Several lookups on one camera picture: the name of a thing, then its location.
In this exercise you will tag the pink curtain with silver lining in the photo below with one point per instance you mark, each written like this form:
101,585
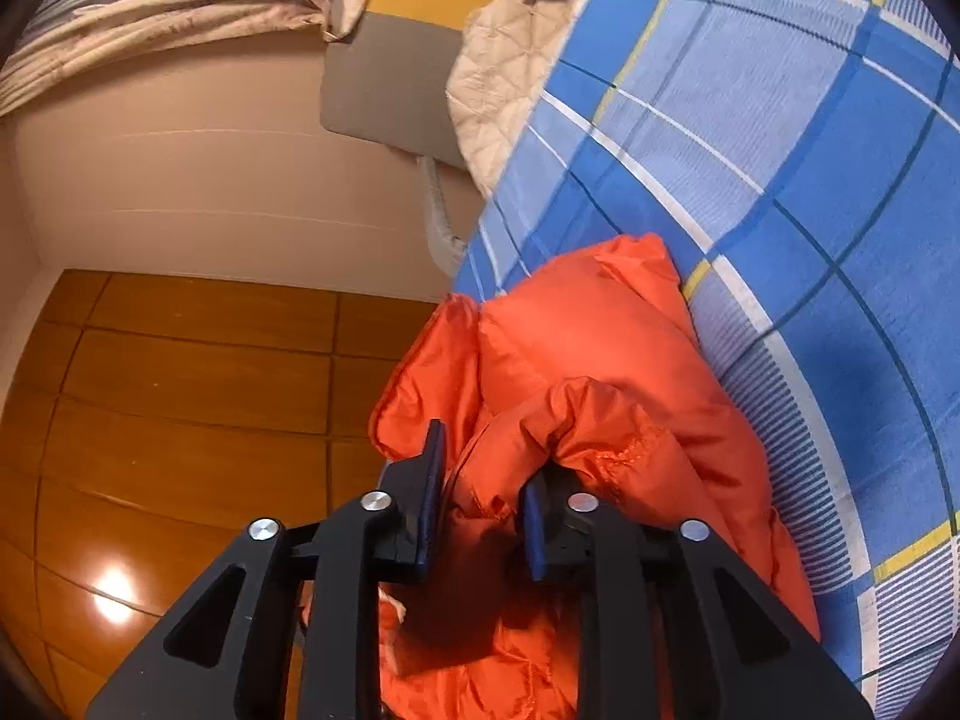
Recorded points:
187,22

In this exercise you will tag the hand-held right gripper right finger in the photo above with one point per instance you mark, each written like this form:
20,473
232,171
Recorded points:
534,532

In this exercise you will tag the bed with blue plaid sheet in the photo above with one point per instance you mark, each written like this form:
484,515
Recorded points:
787,165

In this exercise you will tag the grey yellow blue headboard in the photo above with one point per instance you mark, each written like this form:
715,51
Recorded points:
390,82

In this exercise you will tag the cream quilted garment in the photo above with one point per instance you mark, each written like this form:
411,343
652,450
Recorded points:
502,90

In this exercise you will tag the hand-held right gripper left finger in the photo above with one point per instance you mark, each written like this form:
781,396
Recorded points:
433,510

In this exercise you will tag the orange quilted jacket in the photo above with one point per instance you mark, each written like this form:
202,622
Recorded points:
600,360

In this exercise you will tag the grey bed side rail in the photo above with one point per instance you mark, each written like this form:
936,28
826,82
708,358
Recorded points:
442,217

